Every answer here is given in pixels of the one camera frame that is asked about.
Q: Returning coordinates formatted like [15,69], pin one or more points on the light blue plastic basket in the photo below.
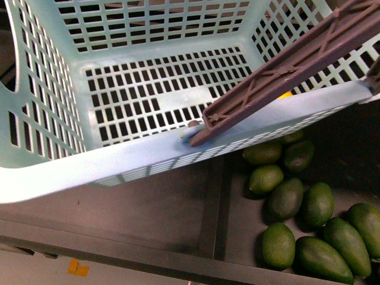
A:
[107,92]

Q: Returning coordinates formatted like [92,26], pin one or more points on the yellow mango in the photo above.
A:
[285,95]

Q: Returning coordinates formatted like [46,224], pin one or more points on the brown basket handle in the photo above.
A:
[344,30]

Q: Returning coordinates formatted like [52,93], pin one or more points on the green avocado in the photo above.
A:
[285,201]
[365,219]
[265,178]
[278,246]
[345,239]
[317,205]
[321,259]
[298,156]
[263,153]

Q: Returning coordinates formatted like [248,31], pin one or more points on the black produce display tray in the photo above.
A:
[199,223]

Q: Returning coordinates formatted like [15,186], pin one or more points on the orange floor tape marker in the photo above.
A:
[77,269]

